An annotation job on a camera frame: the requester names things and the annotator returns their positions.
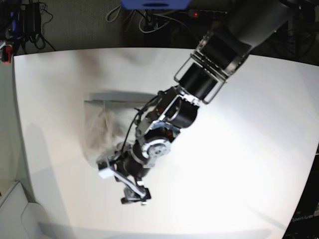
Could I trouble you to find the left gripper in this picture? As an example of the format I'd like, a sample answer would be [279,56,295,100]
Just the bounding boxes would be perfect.
[110,159,152,206]

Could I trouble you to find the grey t-shirt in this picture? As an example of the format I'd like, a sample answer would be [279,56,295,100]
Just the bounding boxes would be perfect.
[83,91,155,168]

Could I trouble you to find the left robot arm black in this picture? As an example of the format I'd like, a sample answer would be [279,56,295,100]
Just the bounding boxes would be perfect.
[108,0,301,205]

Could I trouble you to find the black power strip red light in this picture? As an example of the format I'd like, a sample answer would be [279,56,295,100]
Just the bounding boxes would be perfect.
[187,9,227,19]

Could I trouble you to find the red clamp at table corner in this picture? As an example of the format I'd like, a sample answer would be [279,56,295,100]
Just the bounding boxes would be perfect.
[1,45,13,64]

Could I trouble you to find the white cable loop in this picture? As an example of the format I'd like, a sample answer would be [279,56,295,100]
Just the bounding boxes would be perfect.
[138,14,170,34]

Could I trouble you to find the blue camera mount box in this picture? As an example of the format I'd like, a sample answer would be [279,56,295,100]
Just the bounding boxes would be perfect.
[120,0,191,10]

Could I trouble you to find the blue handled tool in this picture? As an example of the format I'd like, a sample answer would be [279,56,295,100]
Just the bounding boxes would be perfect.
[9,10,21,41]

